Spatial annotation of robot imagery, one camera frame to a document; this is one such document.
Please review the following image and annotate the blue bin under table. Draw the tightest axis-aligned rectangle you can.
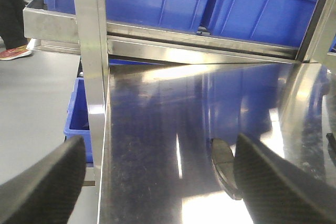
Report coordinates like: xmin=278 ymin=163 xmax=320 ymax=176
xmin=64 ymin=77 xmax=93 ymax=164

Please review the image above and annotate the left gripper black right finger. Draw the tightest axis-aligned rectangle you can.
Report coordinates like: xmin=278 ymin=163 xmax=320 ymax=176
xmin=234 ymin=133 xmax=335 ymax=223

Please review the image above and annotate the brake pad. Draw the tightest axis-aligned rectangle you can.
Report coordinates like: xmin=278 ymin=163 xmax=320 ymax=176
xmin=326 ymin=133 xmax=335 ymax=161
xmin=211 ymin=138 xmax=243 ymax=200

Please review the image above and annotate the stainless steel roller rack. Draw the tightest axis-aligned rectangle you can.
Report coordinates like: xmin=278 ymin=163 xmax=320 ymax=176
xmin=22 ymin=0 xmax=336 ymax=167

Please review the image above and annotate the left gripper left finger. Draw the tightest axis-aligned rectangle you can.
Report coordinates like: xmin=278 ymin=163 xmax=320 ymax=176
xmin=1 ymin=135 xmax=86 ymax=223

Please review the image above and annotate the right blue plastic bin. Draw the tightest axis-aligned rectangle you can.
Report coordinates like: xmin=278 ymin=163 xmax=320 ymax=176
xmin=202 ymin=0 xmax=318 ymax=47

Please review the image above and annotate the person leg red shoe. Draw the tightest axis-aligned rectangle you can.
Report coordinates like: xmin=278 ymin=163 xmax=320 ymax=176
xmin=1 ymin=0 xmax=31 ymax=61

